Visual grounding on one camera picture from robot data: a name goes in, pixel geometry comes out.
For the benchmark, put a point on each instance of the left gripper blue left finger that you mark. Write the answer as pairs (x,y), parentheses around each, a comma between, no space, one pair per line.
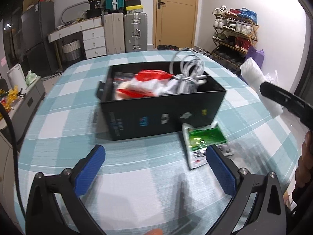
(86,169)

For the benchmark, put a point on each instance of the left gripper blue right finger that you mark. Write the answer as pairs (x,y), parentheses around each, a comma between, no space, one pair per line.
(224,169)

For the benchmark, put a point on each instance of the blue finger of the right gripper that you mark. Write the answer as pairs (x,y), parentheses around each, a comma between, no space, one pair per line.
(292,103)

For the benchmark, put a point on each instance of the green snack packet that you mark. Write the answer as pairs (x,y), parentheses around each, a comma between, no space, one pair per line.
(198,139)

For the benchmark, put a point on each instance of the white foam piece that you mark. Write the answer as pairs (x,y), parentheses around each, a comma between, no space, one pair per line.
(253,76)

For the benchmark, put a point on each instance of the black cardboard box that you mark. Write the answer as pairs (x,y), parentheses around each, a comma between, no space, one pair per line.
(149,116)

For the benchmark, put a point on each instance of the red and white plastic bag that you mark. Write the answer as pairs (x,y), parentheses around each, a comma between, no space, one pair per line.
(147,83)

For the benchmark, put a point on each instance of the person's right hand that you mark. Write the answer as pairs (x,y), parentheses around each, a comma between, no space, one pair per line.
(303,171)

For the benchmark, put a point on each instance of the person's left hand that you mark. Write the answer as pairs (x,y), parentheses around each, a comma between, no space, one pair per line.
(157,231)

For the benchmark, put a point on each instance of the teal plaid tablecloth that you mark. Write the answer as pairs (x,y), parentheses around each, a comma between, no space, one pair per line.
(146,183)

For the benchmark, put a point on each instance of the purple tote bag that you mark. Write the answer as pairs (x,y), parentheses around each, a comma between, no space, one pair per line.
(257,55)

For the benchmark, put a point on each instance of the grey tv cabinet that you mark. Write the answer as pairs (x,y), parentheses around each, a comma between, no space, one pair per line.
(25,108)

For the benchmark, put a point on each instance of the yellow plastic bag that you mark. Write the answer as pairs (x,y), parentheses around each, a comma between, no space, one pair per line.
(8,97)

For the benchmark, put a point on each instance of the bamboo shoe rack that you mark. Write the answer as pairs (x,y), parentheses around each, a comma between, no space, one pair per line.
(235,31)

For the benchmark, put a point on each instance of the woven laundry basket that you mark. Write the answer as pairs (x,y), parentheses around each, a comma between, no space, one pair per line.
(72,51)

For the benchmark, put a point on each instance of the white air purifier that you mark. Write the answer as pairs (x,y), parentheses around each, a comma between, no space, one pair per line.
(16,77)

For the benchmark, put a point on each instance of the white drawer desk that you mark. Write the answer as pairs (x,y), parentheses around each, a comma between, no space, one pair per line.
(89,32)

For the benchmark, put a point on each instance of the beige suitcase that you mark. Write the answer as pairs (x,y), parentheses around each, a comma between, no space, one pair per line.
(114,33)

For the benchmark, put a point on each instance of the black tall cabinet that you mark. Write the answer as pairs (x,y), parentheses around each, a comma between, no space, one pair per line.
(14,45)

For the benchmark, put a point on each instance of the silver aluminium suitcase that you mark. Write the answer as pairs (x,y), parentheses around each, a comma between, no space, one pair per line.
(136,32)

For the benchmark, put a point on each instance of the black bag on desk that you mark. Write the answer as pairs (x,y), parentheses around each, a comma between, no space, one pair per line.
(95,9)

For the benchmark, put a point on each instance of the dark grey refrigerator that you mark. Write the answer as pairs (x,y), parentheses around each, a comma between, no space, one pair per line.
(37,23)

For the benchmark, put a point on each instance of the stack of shoe boxes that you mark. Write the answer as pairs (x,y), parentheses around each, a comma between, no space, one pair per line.
(133,6)

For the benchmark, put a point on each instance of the wooden door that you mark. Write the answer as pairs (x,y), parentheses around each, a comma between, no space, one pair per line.
(174,22)

